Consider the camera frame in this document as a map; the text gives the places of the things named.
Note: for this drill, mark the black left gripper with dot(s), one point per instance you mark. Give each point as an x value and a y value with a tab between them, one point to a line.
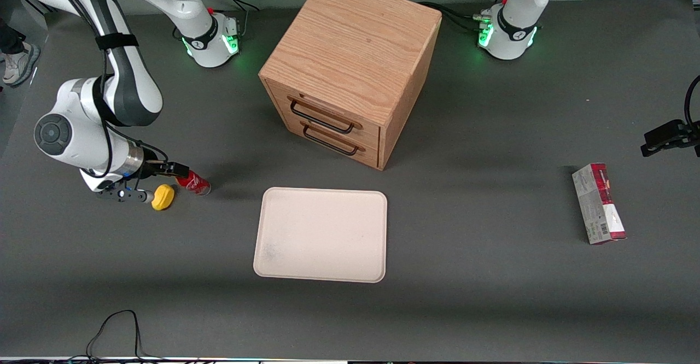
674	133

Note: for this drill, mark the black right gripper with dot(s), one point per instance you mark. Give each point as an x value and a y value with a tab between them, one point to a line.
156	167

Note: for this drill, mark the red coke bottle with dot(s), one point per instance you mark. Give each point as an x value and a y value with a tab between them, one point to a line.
197	185

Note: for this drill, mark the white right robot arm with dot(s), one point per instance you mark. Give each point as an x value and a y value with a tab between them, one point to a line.
131	85

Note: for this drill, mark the beige rectangular tray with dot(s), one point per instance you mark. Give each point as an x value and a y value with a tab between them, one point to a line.
322	235

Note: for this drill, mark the yellow lemon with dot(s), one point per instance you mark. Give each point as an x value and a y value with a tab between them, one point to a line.
163	198

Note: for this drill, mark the grey and red carton box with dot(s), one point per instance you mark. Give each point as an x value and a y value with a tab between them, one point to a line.
600	211

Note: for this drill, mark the wooden drawer front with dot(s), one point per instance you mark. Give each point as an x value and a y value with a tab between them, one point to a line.
333	113
361	153

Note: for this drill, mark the grey sneaker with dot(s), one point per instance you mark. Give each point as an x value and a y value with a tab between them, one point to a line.
19	64

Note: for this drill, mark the wooden drawer cabinet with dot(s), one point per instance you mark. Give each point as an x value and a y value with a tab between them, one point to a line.
355	41

